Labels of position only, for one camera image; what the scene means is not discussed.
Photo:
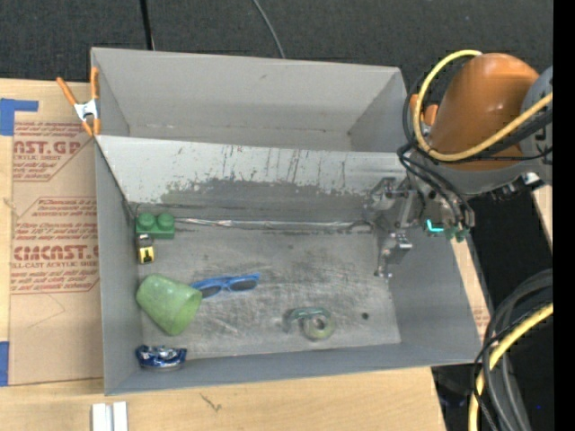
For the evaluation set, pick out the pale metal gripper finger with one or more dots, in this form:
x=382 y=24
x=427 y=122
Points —
x=391 y=254
x=381 y=196

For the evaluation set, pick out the grey metal bin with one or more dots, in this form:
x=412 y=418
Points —
x=287 y=258

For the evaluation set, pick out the blue sunglasses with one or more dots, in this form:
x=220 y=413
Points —
x=227 y=283

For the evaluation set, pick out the green toy brick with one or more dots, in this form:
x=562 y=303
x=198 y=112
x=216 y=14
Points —
x=155 y=226

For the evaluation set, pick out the green plastic cup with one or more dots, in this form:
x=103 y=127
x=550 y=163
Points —
x=168 y=303

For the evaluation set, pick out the yellow and black tape measure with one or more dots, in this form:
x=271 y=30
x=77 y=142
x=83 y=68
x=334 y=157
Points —
x=145 y=249

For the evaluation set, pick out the crushed blue can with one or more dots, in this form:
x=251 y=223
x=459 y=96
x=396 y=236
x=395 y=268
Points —
x=161 y=357

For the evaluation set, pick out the brown cardboard board red print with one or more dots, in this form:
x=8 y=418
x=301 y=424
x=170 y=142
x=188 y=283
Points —
x=49 y=222

